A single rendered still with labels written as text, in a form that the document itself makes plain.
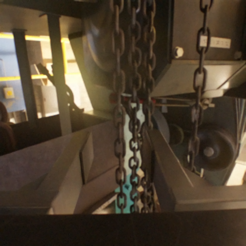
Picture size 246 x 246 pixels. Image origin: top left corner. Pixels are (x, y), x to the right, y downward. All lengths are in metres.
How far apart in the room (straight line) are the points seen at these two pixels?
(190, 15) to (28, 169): 0.65
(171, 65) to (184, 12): 0.08
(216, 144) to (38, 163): 0.99
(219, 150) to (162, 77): 0.95
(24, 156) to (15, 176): 0.07
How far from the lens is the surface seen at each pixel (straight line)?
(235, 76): 0.55
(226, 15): 0.43
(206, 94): 0.58
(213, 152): 1.23
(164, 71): 0.33
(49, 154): 0.74
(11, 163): 0.69
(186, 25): 0.34
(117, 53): 0.23
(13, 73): 3.32
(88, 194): 0.98
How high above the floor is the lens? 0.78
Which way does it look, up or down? 18 degrees up
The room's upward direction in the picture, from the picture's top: 179 degrees clockwise
